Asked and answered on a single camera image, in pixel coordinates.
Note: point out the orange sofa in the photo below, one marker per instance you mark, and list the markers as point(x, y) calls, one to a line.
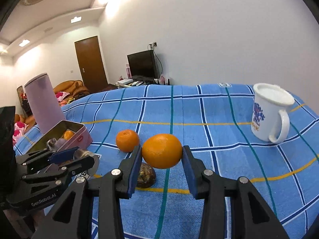
point(74, 87)

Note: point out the pink electric kettle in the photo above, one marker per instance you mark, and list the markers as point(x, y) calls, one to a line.
point(42, 104)

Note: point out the black television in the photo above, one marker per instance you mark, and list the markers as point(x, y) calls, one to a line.
point(142, 64)

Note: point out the white television stand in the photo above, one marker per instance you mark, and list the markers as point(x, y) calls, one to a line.
point(124, 82)

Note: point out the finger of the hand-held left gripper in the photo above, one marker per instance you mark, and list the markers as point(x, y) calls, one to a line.
point(79, 165)
point(63, 154)

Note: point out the wall socket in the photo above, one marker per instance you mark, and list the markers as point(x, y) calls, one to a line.
point(152, 44)

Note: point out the brown wooden door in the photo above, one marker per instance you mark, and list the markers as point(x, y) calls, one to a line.
point(91, 64)

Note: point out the purple mangosteen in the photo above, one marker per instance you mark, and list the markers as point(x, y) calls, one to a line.
point(61, 143)

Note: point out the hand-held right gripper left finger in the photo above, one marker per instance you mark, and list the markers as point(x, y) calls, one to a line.
point(133, 176)

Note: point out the blue plaid cloth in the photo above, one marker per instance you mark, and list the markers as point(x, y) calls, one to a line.
point(224, 109)

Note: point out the pink metal tin box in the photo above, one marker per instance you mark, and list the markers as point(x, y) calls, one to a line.
point(79, 137)

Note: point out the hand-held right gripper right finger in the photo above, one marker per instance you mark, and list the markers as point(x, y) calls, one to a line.
point(190, 176)

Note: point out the pink cushion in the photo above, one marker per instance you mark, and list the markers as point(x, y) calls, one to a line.
point(61, 95)

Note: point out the square ceiling lamp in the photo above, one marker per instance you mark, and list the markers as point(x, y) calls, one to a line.
point(24, 43)
point(76, 19)

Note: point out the orange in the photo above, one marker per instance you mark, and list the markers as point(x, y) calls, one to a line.
point(162, 151)
point(68, 135)
point(127, 140)

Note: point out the brown mangosteen fruit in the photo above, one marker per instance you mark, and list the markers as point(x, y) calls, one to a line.
point(146, 176)
point(51, 143)
point(83, 153)

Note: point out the white printed mug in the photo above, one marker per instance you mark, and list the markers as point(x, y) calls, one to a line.
point(264, 119)

